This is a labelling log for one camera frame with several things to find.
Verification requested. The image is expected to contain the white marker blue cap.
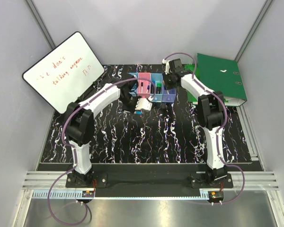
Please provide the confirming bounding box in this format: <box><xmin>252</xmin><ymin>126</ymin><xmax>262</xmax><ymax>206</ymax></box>
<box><xmin>134</xmin><ymin>111</ymin><xmax>143</xmax><ymax>116</ymax></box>

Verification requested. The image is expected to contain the green black highlighter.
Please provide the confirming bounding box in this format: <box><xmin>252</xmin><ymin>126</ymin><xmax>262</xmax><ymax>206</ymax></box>
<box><xmin>156</xmin><ymin>81</ymin><xmax>162</xmax><ymax>94</ymax></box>

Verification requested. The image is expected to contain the light blue storage bin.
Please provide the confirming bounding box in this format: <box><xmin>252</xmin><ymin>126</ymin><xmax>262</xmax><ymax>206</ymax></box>
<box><xmin>151</xmin><ymin>73</ymin><xmax>163</xmax><ymax>102</ymax></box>

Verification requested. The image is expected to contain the purple storage bin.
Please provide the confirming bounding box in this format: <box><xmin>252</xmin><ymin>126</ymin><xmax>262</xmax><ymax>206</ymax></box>
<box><xmin>162</xmin><ymin>80</ymin><xmax>176</xmax><ymax>103</ymax></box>

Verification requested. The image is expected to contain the light blue end bin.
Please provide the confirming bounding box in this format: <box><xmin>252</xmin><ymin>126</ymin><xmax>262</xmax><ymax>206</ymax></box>
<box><xmin>127</xmin><ymin>73</ymin><xmax>138</xmax><ymax>82</ymax></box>

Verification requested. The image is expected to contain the green lever arch binder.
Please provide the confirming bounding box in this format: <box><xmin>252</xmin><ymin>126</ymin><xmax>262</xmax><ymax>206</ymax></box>
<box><xmin>185</xmin><ymin>53</ymin><xmax>247</xmax><ymax>106</ymax></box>

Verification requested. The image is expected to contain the black marker blue cap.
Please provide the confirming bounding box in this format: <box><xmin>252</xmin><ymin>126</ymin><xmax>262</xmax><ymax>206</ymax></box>
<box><xmin>151</xmin><ymin>85</ymin><xmax>156</xmax><ymax>95</ymax></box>

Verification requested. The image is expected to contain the pink storage bin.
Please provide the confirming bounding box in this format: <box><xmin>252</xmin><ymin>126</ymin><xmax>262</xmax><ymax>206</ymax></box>
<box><xmin>137</xmin><ymin>72</ymin><xmax>151</xmax><ymax>98</ymax></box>

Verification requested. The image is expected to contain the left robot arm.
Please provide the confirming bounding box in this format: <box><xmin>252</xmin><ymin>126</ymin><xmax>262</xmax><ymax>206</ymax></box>
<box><xmin>62</xmin><ymin>78</ymin><xmax>138</xmax><ymax>187</ymax></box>

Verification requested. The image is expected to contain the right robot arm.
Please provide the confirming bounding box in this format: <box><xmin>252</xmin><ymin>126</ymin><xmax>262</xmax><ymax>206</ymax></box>
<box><xmin>162</xmin><ymin>59</ymin><xmax>227</xmax><ymax>188</ymax></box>

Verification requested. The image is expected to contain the black marble pattern mat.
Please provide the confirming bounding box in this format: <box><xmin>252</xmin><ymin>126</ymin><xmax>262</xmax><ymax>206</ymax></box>
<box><xmin>40</xmin><ymin>65</ymin><xmax>251</xmax><ymax>164</ymax></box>

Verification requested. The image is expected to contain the white dry-erase board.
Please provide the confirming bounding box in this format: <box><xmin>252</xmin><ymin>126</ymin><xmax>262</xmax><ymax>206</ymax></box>
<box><xmin>22</xmin><ymin>32</ymin><xmax>104</xmax><ymax>114</ymax></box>

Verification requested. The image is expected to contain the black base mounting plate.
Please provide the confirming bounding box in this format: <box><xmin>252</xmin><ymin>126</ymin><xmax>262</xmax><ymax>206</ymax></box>
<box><xmin>66</xmin><ymin>164</ymin><xmax>234</xmax><ymax>199</ymax></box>

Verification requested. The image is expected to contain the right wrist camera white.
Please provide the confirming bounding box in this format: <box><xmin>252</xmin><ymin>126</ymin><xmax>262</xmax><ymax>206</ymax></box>
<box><xmin>162</xmin><ymin>59</ymin><xmax>170</xmax><ymax>75</ymax></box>

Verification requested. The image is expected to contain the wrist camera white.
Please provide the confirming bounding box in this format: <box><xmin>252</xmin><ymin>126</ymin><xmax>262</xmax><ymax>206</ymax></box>
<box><xmin>162</xmin><ymin>59</ymin><xmax>170</xmax><ymax>75</ymax></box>
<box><xmin>134</xmin><ymin>98</ymin><xmax>152</xmax><ymax>111</ymax></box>

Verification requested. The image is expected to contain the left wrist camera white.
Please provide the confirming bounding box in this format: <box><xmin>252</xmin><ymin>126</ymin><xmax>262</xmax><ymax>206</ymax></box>
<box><xmin>134</xmin><ymin>98</ymin><xmax>152</xmax><ymax>111</ymax></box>

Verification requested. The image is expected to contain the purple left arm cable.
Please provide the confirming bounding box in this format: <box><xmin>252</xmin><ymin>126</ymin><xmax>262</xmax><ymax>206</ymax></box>
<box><xmin>48</xmin><ymin>78</ymin><xmax>157</xmax><ymax>224</ymax></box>

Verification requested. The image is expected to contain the aluminium rail frame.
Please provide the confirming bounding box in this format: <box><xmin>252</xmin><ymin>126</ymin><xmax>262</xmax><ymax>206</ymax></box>
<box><xmin>15</xmin><ymin>102</ymin><xmax>284</xmax><ymax>227</ymax></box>

